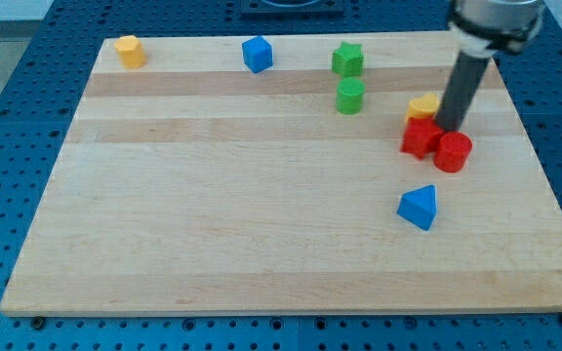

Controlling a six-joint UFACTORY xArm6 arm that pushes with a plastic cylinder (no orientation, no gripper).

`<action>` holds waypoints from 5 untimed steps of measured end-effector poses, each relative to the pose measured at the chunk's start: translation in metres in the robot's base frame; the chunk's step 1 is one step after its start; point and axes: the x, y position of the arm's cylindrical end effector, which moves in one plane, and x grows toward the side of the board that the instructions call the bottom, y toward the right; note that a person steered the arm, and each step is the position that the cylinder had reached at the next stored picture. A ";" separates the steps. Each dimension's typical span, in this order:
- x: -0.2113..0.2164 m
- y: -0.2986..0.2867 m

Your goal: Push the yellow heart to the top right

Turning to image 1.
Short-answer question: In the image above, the yellow heart block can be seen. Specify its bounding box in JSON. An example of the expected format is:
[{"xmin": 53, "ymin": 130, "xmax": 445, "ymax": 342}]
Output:
[{"xmin": 405, "ymin": 94, "xmax": 440, "ymax": 121}]

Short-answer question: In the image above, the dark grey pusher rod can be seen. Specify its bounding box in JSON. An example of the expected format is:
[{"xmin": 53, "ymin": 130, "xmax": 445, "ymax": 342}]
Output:
[{"xmin": 434, "ymin": 51, "xmax": 490, "ymax": 132}]

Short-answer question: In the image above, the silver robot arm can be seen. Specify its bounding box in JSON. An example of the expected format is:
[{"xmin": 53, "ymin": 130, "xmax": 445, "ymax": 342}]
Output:
[{"xmin": 447, "ymin": 0, "xmax": 545, "ymax": 59}]

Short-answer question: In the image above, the wooden board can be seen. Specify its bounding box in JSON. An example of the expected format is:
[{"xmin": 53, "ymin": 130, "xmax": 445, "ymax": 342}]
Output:
[{"xmin": 0, "ymin": 31, "xmax": 562, "ymax": 317}]

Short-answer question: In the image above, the green cylinder block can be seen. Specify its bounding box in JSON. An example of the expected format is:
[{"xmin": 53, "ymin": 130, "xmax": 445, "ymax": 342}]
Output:
[{"xmin": 336, "ymin": 77, "xmax": 365, "ymax": 115}]

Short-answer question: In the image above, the blue cube block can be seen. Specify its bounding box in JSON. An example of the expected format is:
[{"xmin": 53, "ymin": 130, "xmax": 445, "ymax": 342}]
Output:
[{"xmin": 242, "ymin": 36, "xmax": 273, "ymax": 73}]

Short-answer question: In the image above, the green star block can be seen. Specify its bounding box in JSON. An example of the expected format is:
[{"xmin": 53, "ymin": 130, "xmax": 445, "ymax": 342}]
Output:
[{"xmin": 331, "ymin": 41, "xmax": 364, "ymax": 78}]

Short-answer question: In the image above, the blue triangle block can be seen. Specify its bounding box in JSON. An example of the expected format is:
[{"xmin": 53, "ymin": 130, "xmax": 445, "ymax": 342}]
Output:
[{"xmin": 397, "ymin": 184, "xmax": 437, "ymax": 231}]

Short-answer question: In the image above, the red star block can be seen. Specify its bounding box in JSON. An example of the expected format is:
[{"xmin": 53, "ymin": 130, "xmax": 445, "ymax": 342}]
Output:
[{"xmin": 400, "ymin": 117, "xmax": 445, "ymax": 160}]

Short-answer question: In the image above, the red cylinder block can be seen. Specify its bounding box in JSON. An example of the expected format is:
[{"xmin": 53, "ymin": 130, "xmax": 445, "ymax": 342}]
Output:
[{"xmin": 433, "ymin": 132, "xmax": 473, "ymax": 173}]

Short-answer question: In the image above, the yellow hexagon block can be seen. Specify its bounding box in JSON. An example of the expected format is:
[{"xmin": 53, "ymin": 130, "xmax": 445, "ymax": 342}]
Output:
[{"xmin": 114, "ymin": 35, "xmax": 146, "ymax": 69}]

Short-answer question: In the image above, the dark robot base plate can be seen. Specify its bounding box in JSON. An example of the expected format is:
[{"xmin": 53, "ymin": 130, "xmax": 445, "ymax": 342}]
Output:
[{"xmin": 237, "ymin": 0, "xmax": 344, "ymax": 17}]

